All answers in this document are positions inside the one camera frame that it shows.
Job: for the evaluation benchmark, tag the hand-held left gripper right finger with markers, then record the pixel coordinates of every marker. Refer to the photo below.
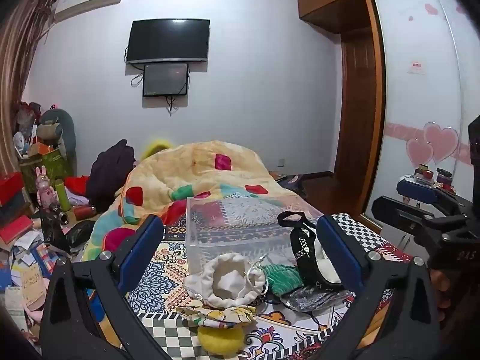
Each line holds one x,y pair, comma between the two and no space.
337,251

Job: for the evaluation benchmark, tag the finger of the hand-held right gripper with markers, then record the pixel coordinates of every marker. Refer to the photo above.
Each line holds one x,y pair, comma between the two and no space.
416,191
397,210

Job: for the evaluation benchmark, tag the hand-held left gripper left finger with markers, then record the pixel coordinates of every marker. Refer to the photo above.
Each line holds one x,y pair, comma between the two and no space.
144,249

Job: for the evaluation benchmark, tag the green knitted cloth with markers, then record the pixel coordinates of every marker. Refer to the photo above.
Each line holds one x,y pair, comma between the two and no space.
283,277

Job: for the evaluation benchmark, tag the clear plastic box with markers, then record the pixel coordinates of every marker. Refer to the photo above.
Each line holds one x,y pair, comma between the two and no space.
240,228

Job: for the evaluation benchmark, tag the person's right hand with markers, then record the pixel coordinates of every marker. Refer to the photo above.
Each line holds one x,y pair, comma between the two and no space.
439,292

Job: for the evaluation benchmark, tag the white fluffy cloth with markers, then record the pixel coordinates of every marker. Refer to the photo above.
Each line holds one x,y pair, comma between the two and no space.
324,264

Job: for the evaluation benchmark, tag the grey glittery pouch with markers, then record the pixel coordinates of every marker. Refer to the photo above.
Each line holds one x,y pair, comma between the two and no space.
311,297

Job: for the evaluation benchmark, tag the red cylindrical can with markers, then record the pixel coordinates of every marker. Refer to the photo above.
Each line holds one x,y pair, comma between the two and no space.
83,212

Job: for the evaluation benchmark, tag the yellow patchwork quilt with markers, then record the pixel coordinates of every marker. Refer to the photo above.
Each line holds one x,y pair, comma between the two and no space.
187,183

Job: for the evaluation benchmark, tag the dark purple backpack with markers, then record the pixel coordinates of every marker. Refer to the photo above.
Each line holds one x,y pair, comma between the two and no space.
110,174

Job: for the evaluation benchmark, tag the black plastic bag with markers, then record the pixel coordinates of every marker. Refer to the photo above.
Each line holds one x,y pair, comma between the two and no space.
63,232

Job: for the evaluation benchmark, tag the red cloth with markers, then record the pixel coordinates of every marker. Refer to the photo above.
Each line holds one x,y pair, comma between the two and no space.
77,185

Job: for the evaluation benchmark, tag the green bottle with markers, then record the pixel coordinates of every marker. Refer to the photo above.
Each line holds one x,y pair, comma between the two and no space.
62,195

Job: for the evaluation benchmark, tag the yellow cartoon printed cloth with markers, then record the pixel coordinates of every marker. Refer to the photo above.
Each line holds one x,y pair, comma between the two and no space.
221,313

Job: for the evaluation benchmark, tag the yellow plush toy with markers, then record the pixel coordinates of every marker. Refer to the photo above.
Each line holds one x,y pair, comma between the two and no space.
155,149

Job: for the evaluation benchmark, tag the patterned bed sheet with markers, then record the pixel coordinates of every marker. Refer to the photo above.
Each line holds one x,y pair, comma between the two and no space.
262,330

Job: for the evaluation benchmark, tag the pink rabbit doll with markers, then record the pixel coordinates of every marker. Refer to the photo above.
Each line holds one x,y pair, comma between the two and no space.
45,189

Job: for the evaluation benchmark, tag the yellow felt ball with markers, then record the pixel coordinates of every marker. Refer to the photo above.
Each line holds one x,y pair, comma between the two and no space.
219,339

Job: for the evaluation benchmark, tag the pile of papers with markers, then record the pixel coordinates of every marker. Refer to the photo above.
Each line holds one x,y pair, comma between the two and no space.
26,266

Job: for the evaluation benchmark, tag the red white door sticker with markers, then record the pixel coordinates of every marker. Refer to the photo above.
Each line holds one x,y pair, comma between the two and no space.
415,67

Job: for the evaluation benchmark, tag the green patterned gift bag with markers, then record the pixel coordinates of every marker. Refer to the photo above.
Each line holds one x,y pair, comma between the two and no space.
47,167

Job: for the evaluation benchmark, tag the wooden wardrobe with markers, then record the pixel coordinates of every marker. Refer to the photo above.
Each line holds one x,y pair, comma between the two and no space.
348,82

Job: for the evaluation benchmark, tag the red box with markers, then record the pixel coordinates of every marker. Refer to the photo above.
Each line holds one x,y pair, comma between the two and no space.
11,191

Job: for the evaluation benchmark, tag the grey plush toy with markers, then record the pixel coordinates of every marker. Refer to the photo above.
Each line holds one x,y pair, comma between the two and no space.
56,127

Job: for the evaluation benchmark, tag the striped brown curtain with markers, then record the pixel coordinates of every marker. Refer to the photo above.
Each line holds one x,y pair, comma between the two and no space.
20,56

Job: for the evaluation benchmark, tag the white air conditioner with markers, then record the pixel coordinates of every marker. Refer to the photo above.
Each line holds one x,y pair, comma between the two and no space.
88,2

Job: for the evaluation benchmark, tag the white wall outlet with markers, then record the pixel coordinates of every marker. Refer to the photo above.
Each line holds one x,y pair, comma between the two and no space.
280,163

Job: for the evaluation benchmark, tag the small black wall monitor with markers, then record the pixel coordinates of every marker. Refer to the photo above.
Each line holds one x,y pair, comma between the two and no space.
165,79

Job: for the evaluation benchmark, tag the black wall television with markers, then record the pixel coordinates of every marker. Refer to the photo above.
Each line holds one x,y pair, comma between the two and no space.
168,40

